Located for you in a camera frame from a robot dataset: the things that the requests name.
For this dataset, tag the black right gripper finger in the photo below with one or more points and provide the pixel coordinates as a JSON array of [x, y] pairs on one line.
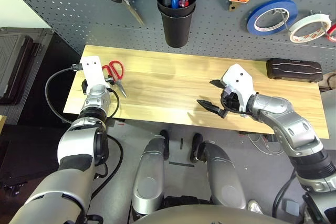
[[212, 106], [216, 83]]

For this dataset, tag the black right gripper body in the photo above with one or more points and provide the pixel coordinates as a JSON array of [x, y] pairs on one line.
[[232, 100]]

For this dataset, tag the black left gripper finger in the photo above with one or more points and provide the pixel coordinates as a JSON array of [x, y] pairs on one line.
[[84, 86], [109, 81]]

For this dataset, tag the white tape roll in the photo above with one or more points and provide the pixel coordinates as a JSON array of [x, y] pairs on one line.
[[309, 18]]

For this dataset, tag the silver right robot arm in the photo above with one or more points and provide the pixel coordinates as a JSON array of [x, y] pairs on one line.
[[283, 119]]

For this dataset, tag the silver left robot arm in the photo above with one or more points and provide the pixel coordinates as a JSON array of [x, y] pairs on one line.
[[78, 140]]

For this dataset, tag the grey metal pegboard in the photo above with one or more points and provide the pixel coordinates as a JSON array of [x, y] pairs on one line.
[[78, 11]]

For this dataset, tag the black right robot foot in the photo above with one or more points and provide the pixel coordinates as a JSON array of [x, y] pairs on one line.
[[196, 146]]

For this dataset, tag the black robot foot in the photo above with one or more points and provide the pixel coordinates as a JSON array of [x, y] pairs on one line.
[[196, 146], [165, 142]]

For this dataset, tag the grey power strip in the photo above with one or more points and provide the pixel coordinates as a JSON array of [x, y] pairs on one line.
[[269, 138]]

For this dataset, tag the black left robot foot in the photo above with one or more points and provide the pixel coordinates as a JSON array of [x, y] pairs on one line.
[[165, 142]]

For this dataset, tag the black plastic cup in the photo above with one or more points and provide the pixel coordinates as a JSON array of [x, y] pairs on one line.
[[177, 12], [177, 32]]

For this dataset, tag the black plastic tool case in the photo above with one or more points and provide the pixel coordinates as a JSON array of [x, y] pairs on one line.
[[294, 70]]

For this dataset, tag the silver right robot leg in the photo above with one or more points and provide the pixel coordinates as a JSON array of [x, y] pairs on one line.
[[223, 179]]

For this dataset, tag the silver robot leg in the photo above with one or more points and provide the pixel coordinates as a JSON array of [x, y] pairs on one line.
[[223, 179], [148, 179]]

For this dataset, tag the black ribbed hard case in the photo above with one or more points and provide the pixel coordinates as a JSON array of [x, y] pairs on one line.
[[13, 64]]

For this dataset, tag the black wheeled cabinet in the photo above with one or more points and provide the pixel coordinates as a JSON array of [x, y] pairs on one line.
[[31, 142]]

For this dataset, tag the yellow wooden board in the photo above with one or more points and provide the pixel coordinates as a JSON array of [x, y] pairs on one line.
[[2, 123]]

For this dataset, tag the silver tape peg hook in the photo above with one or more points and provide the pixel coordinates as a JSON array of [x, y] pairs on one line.
[[284, 20]]

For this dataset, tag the silver left robot leg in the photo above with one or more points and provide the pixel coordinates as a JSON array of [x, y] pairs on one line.
[[148, 179]]

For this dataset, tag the blue tape roll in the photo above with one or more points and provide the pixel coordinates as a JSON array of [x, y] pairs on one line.
[[273, 1]]

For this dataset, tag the white sneaker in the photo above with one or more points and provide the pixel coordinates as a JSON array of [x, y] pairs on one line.
[[254, 207]]

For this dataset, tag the grey robot torso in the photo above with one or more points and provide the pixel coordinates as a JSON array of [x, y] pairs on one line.
[[204, 216]]

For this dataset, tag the red tape roll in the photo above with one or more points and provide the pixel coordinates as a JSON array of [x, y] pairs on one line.
[[333, 31]]

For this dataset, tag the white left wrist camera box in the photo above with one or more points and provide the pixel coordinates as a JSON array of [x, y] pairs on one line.
[[92, 72]]

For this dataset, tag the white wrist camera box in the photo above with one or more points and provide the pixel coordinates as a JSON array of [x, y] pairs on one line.
[[239, 79], [92, 72]]

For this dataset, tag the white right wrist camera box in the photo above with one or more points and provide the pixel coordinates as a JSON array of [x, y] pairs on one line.
[[239, 79]]

